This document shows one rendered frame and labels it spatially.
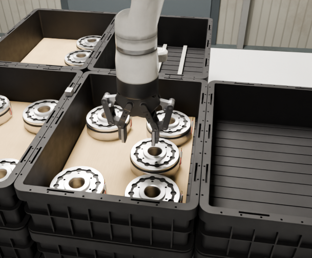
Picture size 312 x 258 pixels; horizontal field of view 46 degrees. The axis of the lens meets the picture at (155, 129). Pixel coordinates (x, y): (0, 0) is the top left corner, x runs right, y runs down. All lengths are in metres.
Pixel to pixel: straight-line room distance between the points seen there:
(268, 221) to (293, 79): 0.91
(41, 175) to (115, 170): 0.16
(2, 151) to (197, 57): 0.66
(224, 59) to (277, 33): 1.89
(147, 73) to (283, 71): 0.91
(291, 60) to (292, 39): 1.85
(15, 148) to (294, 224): 0.59
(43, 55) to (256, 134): 0.73
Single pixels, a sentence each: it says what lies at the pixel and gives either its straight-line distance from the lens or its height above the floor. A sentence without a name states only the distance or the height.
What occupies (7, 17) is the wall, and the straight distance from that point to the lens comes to 3.70.
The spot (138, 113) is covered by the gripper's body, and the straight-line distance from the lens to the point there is 0.69.
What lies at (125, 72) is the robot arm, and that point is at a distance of 0.62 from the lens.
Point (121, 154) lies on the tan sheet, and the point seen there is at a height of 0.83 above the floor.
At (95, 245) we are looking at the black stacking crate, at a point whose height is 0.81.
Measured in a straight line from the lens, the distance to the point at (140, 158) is 0.74.
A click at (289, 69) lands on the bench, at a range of 1.48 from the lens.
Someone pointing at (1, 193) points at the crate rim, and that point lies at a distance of 0.65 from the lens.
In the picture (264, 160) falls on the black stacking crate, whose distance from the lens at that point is 0.82.
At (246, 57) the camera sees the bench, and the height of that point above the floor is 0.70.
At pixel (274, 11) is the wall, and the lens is 3.28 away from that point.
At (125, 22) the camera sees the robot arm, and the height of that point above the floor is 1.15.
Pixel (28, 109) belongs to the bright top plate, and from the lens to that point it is 0.94.
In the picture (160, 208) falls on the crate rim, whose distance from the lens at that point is 0.57.
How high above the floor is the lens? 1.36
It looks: 37 degrees down
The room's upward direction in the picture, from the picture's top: straight up
